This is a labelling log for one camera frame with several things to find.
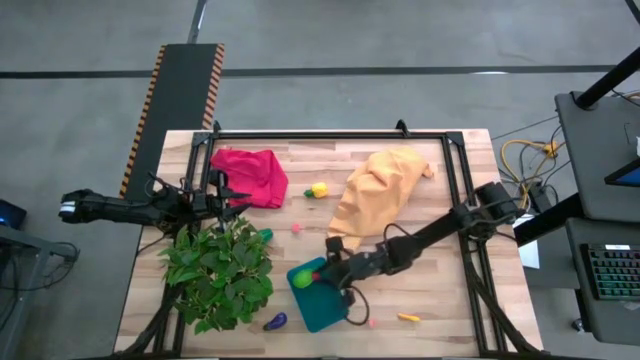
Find backlit black keyboard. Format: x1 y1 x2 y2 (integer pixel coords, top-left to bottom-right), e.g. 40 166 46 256
579 243 640 301

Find purple toy eggplant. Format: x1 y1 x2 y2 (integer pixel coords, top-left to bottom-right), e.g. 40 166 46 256
263 312 289 332

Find black rig pole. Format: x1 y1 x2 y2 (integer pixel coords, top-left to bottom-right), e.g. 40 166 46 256
513 192 584 247
574 47 640 110

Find black hazard-striped floor mat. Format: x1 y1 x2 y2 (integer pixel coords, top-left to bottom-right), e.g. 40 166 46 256
117 43 225 201

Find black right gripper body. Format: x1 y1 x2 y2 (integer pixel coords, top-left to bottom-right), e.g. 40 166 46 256
329 247 391 291

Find grey metal stand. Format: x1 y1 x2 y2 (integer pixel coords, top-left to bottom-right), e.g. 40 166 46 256
0 224 81 360

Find teal plastic tupperware container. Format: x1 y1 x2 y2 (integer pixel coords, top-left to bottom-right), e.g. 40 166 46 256
286 256 351 334

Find grey desk surface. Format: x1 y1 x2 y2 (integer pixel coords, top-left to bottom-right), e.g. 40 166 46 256
564 217 640 346
554 91 640 224

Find blue lit laptop screen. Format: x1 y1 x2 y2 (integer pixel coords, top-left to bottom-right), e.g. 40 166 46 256
603 158 640 188

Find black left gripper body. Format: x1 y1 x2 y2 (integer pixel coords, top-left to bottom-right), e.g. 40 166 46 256
192 188 230 224

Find white paper sheet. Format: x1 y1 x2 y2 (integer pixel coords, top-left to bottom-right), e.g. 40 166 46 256
517 213 541 270

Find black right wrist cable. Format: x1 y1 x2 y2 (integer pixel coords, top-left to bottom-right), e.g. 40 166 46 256
344 284 371 327

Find black aluminium table frame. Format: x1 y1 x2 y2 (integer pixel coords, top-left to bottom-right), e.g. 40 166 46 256
115 119 545 360

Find yellow floor cable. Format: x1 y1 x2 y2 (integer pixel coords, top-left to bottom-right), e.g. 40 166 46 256
501 139 561 209

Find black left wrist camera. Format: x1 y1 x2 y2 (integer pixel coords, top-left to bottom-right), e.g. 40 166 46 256
208 169 230 194

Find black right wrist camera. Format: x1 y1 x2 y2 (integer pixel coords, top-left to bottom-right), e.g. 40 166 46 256
324 235 346 261

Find black device with blue light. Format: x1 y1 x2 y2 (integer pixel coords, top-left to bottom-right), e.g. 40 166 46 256
0 199 27 230

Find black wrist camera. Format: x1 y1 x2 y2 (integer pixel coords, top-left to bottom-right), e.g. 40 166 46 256
324 235 346 261
208 169 230 194

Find yellow crumpled cloth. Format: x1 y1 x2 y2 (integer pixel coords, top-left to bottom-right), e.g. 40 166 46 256
327 146 435 253

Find green toy lime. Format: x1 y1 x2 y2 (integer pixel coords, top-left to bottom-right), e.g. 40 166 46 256
292 268 315 290

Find potted green leafy plant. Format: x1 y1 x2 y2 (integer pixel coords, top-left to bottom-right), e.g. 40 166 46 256
159 217 275 335

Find red crumpled cloth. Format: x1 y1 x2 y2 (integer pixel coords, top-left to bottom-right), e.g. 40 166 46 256
209 148 290 210

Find black power strip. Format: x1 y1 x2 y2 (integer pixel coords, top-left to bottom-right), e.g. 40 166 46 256
529 182 551 214

